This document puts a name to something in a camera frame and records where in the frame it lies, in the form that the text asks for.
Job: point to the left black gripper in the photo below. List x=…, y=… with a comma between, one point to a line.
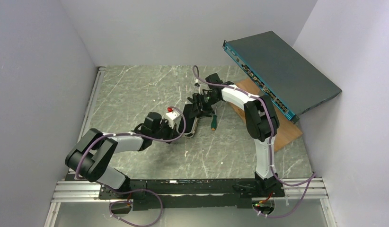
x=155, y=126

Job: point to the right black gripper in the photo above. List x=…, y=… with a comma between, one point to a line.
x=204, y=102

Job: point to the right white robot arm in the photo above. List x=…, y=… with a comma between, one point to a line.
x=261, y=122

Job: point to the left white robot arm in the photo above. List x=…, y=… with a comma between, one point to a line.
x=92, y=154

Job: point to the wooden board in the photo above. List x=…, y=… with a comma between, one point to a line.
x=287, y=131

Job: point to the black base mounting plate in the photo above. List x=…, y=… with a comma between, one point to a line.
x=148, y=194

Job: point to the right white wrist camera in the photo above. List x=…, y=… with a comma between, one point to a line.
x=196, y=84

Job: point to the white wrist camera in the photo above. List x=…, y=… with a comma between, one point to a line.
x=172, y=116
x=196, y=84

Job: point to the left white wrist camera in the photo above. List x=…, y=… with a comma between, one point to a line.
x=172, y=116

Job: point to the green handled screwdriver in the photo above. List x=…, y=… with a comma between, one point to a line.
x=214, y=120

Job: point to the dark teal network switch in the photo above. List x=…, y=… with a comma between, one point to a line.
x=294, y=85

